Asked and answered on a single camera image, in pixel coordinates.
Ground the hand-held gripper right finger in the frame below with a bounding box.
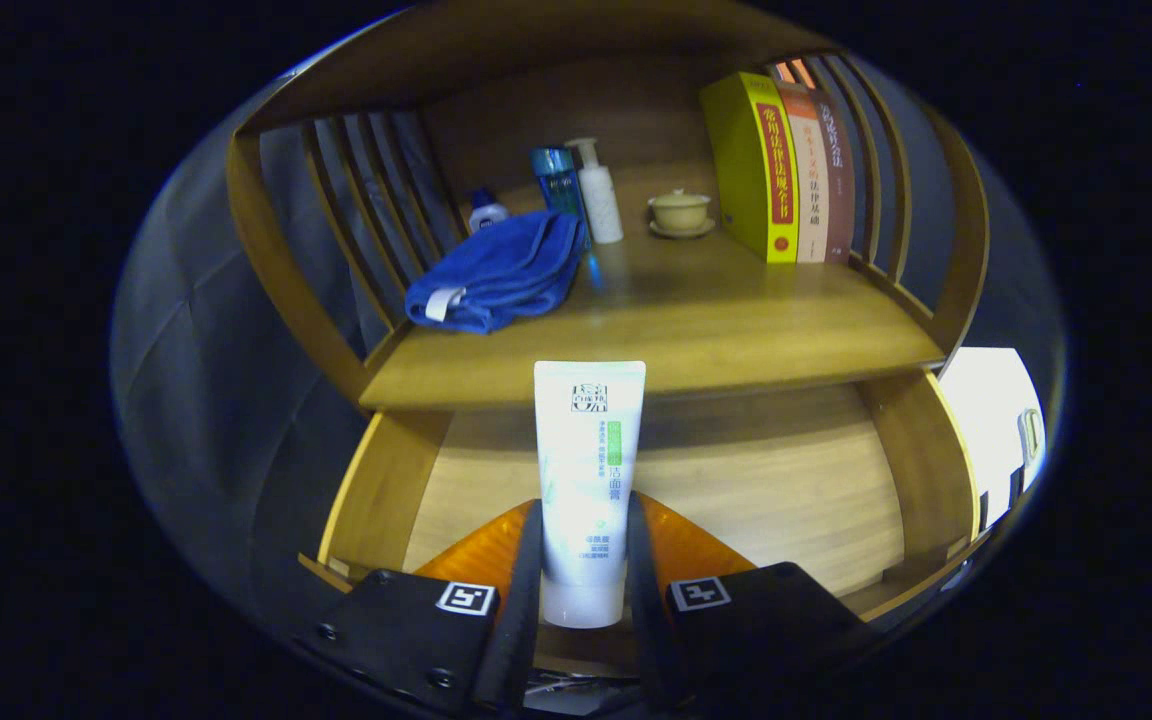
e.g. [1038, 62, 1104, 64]
[624, 491, 879, 709]

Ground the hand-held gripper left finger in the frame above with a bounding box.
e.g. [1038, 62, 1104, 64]
[294, 498, 545, 716]

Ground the white facial cleanser tube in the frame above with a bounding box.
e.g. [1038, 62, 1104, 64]
[533, 360, 647, 629]

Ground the wooden drawer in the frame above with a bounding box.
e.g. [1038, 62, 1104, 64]
[298, 368, 982, 676]

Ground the white side cabinet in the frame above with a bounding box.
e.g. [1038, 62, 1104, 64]
[936, 346, 1047, 531]

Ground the wooden cabinet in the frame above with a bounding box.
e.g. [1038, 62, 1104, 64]
[226, 0, 990, 413]

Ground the blue folded towel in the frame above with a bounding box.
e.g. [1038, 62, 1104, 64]
[404, 210, 589, 335]

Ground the small white bottle blue cap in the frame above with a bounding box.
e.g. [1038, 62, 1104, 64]
[467, 188, 510, 236]

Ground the beige lidded teacup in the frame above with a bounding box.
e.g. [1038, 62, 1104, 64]
[648, 188, 712, 231]

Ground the white pump bottle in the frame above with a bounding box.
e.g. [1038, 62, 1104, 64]
[564, 137, 625, 245]

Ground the black backdrop cloth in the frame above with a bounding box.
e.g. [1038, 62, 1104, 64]
[111, 70, 1067, 621]

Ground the orange and white book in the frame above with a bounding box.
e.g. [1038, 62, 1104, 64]
[774, 80, 830, 264]

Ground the yellow book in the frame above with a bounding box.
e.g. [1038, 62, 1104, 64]
[700, 71, 799, 265]

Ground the brown book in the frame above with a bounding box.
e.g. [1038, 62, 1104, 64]
[813, 90, 856, 264]

